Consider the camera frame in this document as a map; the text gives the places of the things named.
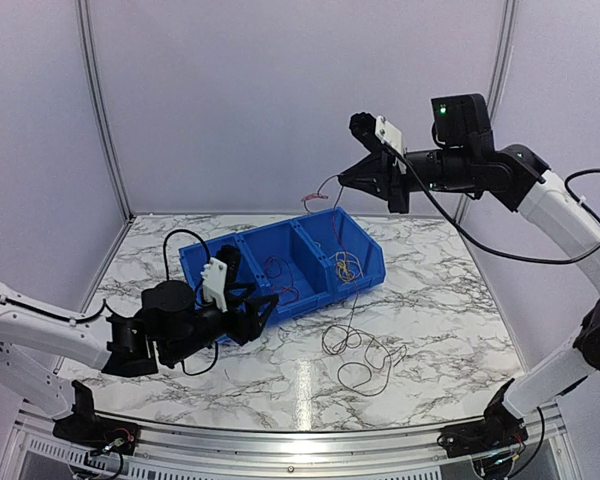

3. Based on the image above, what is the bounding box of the left aluminium frame post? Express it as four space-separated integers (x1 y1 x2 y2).
75 0 134 223

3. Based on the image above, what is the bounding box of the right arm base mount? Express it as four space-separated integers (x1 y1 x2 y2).
437 419 528 458

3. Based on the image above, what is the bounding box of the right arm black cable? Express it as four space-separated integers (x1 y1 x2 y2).
404 159 600 266

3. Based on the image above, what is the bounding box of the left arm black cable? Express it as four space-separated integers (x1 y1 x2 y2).
161 228 221 377

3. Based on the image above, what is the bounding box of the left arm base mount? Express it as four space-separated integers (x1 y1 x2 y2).
52 416 140 455

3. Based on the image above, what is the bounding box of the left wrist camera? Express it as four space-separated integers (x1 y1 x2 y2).
201 244 241 313

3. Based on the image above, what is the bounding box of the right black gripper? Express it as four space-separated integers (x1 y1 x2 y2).
339 145 477 214

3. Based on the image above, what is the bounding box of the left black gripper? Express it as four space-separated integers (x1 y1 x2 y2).
164 282 279 366

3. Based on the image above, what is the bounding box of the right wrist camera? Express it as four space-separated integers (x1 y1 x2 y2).
349 112 406 159

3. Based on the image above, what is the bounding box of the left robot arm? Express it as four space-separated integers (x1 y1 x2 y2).
0 259 279 445

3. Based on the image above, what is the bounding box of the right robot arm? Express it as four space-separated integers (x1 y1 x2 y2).
338 93 600 448

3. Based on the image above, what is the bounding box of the aluminium front rail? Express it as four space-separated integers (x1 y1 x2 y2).
0 402 581 479

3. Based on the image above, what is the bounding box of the blue three-compartment plastic bin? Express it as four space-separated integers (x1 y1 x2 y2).
207 207 386 331

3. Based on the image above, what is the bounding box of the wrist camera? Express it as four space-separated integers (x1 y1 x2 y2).
201 244 241 313
349 112 406 159

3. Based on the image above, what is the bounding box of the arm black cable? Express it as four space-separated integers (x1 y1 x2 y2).
161 228 221 377
404 159 600 266

